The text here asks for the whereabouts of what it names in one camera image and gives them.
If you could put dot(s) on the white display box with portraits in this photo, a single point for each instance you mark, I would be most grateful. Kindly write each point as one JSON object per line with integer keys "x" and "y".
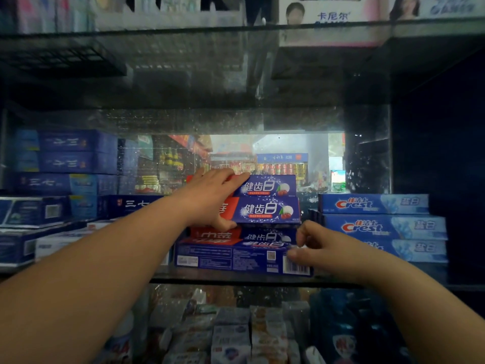
{"x": 333, "y": 18}

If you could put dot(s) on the person's right forearm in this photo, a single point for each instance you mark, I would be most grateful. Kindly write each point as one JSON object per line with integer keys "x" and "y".
{"x": 420, "y": 310}

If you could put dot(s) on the pile of blue pouches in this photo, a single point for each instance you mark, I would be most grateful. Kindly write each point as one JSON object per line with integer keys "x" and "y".
{"x": 352, "y": 329}

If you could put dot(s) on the glass shelf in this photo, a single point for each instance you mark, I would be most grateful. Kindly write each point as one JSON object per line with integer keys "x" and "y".
{"x": 242, "y": 278}
{"x": 212, "y": 64}

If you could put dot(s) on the row of pastel packets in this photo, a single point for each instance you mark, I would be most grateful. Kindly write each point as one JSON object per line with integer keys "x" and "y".
{"x": 41, "y": 13}

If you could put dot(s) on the pile of soap packets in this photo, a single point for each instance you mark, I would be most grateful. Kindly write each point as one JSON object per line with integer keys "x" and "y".
{"x": 235, "y": 333}

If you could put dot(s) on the person's right hand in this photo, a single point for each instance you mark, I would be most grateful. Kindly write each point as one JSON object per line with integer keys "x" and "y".
{"x": 333, "y": 253}

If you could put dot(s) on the person's left thumb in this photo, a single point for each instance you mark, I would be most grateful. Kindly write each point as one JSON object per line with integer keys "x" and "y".
{"x": 224, "y": 224}

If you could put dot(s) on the distant shop goods shelves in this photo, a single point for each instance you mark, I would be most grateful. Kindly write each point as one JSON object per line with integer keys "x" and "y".
{"x": 280, "y": 162}

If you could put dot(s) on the person's left forearm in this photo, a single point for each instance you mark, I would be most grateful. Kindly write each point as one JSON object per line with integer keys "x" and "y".
{"x": 87, "y": 276}

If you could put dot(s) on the stack of dark blue boxes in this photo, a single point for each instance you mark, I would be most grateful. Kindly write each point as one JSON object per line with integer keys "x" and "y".
{"x": 75, "y": 162}

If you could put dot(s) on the light blue toothpaste box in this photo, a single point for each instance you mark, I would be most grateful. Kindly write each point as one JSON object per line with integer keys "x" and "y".
{"x": 386, "y": 226}
{"x": 413, "y": 250}
{"x": 373, "y": 203}

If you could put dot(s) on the person's left hand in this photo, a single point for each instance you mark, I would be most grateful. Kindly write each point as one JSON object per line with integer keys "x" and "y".
{"x": 202, "y": 200}

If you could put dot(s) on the navy box with white panel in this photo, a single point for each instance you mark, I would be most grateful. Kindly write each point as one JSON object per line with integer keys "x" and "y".
{"x": 22, "y": 244}
{"x": 34, "y": 211}

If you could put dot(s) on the pale display box with portrait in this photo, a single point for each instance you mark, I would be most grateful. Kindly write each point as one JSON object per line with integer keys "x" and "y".
{"x": 439, "y": 6}

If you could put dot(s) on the person's right thumb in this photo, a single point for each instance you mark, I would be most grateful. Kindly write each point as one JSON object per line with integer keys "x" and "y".
{"x": 309, "y": 230}

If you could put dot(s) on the white toothpaste box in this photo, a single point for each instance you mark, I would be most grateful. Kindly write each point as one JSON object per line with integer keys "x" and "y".
{"x": 57, "y": 242}

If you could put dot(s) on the blue cherry toothpaste box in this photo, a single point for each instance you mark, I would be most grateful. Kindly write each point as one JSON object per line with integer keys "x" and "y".
{"x": 235, "y": 257}
{"x": 265, "y": 210}
{"x": 265, "y": 185}
{"x": 250, "y": 235}

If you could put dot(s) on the white open display carton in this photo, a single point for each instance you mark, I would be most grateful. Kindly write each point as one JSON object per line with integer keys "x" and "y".
{"x": 166, "y": 15}

